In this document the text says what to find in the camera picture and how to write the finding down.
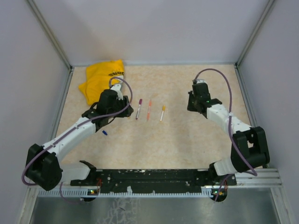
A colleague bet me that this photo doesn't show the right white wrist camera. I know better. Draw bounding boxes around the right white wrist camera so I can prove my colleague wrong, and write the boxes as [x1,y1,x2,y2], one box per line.
[192,79,207,84]

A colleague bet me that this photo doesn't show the aluminium frame side rail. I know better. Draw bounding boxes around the aluminium frame side rail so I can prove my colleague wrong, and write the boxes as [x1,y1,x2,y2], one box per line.
[231,65,270,173]

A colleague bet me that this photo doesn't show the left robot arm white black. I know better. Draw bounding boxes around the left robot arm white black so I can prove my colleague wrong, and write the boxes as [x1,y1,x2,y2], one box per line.
[22,89,134,191]

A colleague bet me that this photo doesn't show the yellow folded shirt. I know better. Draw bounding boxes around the yellow folded shirt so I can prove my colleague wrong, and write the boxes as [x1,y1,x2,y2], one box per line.
[78,60,125,105]

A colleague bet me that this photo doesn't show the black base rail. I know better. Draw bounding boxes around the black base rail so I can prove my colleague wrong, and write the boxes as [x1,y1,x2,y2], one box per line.
[71,169,226,194]

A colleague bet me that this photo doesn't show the white pen red marks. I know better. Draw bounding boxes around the white pen red marks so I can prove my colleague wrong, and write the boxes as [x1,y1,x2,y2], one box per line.
[135,103,141,120]

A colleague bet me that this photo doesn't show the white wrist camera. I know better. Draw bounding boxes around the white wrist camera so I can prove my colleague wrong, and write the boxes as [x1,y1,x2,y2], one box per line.
[110,84,123,100]
[192,79,207,84]

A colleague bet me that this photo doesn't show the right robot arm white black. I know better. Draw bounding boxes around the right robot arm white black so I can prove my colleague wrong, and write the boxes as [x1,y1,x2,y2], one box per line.
[187,79,270,185]

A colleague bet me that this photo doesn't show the orange white pen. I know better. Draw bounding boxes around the orange white pen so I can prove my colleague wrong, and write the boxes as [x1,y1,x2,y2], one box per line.
[147,99,152,121]

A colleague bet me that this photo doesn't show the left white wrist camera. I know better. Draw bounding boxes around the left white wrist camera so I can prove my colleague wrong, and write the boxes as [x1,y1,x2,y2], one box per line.
[110,84,123,100]

